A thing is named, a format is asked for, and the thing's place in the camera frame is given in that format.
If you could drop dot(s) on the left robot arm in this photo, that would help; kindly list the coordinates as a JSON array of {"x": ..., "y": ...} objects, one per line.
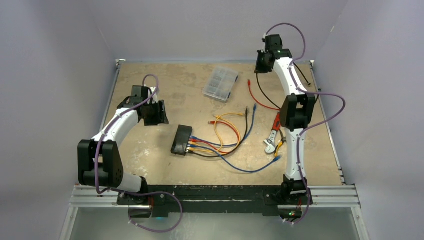
[{"x": 99, "y": 161}]

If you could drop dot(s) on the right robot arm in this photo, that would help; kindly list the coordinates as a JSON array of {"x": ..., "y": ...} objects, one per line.
[{"x": 295, "y": 114}]

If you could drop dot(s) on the aluminium frame rail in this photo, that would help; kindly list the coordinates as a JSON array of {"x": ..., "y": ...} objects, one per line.
[{"x": 336, "y": 196}]

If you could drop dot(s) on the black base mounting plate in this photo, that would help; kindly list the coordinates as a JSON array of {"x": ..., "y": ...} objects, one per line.
[{"x": 219, "y": 199}]

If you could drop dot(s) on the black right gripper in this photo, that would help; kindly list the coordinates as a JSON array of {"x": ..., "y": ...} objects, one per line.
[{"x": 259, "y": 68}]

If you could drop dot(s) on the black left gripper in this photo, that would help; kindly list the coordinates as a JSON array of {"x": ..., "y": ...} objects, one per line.
[{"x": 160, "y": 115}]

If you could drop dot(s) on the yellow handled pliers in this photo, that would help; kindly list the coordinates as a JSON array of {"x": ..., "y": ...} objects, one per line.
[{"x": 280, "y": 143}]

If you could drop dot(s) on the black network switch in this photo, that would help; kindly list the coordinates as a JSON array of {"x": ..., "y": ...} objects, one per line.
[{"x": 181, "y": 140}]

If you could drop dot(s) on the clear plastic parts box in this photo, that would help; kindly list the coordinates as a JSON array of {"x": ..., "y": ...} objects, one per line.
[{"x": 220, "y": 83}]

